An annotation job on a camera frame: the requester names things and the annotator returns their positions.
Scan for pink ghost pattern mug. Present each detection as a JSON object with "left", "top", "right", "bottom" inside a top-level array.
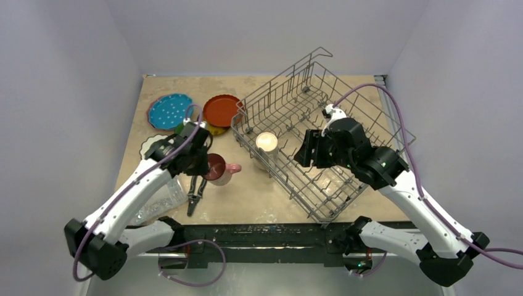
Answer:
[{"left": 204, "top": 154, "right": 242, "bottom": 186}]

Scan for tall cream seahorse cup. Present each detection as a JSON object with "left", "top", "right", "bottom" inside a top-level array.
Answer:
[{"left": 254, "top": 132, "right": 279, "bottom": 171}]

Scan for green interior mushroom mug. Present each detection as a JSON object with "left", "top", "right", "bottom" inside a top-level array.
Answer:
[{"left": 174, "top": 123, "right": 184, "bottom": 135}]

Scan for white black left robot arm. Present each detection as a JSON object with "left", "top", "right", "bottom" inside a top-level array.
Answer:
[{"left": 64, "top": 121, "right": 212, "bottom": 281}]

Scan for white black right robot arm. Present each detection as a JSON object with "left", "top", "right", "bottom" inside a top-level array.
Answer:
[{"left": 294, "top": 118, "right": 490, "bottom": 287}]

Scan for yellow plate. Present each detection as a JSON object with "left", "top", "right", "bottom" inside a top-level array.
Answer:
[{"left": 208, "top": 125, "right": 229, "bottom": 136}]

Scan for clear plastic screw box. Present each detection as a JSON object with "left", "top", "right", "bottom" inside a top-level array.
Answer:
[{"left": 130, "top": 177, "right": 188, "bottom": 226}]

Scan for blue polka dot plate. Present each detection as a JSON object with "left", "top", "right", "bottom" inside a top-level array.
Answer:
[{"left": 147, "top": 93, "right": 193, "bottom": 131}]

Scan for orange fluted plate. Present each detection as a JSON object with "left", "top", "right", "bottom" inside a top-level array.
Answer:
[{"left": 203, "top": 94, "right": 244, "bottom": 128}]

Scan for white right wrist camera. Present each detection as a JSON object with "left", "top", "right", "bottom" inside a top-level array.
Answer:
[{"left": 321, "top": 104, "right": 347, "bottom": 137}]

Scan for black grey wire stripper pliers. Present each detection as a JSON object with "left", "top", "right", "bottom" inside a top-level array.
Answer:
[{"left": 187, "top": 176, "right": 207, "bottom": 216}]

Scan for grey wire dish rack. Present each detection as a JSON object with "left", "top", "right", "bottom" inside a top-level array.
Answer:
[{"left": 231, "top": 47, "right": 415, "bottom": 225}]

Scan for aluminium rail right side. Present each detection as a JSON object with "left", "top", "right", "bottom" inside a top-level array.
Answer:
[{"left": 374, "top": 75, "right": 456, "bottom": 296}]

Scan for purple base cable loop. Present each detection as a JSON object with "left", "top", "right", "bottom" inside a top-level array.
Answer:
[{"left": 157, "top": 239, "right": 227, "bottom": 288}]

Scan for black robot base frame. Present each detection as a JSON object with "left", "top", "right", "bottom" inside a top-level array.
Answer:
[{"left": 142, "top": 215, "right": 389, "bottom": 273}]

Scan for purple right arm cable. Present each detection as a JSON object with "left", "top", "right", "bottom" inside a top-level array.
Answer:
[{"left": 332, "top": 83, "right": 523, "bottom": 271}]

